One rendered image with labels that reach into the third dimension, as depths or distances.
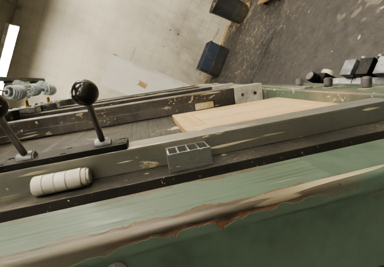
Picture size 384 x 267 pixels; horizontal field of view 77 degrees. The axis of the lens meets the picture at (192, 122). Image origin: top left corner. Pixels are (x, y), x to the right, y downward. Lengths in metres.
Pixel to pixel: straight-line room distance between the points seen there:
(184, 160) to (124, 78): 4.25
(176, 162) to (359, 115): 0.37
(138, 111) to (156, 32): 5.08
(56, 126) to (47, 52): 5.41
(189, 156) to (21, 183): 0.26
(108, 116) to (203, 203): 0.80
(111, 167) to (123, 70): 4.20
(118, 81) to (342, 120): 4.28
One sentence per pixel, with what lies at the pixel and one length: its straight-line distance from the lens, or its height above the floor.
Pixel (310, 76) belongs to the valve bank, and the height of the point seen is 0.79.
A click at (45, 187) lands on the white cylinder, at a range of 0.42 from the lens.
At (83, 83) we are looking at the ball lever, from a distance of 0.37.
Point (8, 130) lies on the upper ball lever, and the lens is 0.44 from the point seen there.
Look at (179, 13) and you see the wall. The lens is 6.07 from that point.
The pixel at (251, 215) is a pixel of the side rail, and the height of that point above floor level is 1.27.
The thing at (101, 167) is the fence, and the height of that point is 1.39.
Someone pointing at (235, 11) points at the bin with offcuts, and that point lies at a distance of 5.18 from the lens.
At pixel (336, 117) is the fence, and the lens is 0.54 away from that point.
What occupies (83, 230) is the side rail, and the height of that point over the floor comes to 1.37.
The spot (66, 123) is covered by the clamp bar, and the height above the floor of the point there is 1.57.
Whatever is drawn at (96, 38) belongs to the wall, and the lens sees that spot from 6.09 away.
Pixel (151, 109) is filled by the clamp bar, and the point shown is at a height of 1.31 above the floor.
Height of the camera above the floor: 1.37
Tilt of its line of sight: 14 degrees down
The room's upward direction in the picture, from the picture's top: 69 degrees counter-clockwise
